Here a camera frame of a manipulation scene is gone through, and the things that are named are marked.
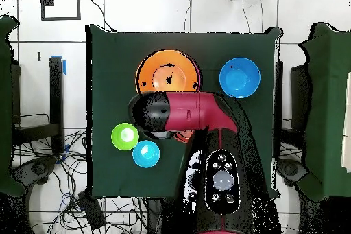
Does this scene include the small green bowl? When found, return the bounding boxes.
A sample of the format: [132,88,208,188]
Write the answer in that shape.
[110,122,140,152]

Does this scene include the green cloth covered side table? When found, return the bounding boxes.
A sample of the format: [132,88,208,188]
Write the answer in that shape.
[297,22,351,202]
[0,15,27,198]

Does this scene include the large orange bowl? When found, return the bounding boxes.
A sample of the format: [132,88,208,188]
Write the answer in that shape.
[134,49,202,94]

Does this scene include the tangled black floor cables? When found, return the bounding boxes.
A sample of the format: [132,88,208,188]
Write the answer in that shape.
[12,129,149,234]

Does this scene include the white box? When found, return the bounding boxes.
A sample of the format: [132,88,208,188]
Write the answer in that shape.
[341,71,351,173]

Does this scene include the dark green tablecloth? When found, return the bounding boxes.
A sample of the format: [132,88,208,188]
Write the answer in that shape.
[85,23,283,200]

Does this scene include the large blue bowl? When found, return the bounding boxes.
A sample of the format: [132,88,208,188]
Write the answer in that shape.
[219,57,261,100]

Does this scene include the black power strip box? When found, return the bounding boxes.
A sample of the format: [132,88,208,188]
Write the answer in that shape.
[77,189,107,231]

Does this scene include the large pink bowl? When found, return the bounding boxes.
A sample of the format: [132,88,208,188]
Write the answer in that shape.
[195,59,203,93]

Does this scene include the black metal post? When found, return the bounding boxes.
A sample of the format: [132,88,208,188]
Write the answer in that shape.
[274,60,285,136]
[48,56,65,154]

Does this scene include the small blue bowl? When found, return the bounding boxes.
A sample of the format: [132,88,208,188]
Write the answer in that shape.
[132,139,160,169]

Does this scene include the blue tape strip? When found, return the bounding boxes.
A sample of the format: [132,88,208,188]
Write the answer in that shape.
[50,55,67,75]

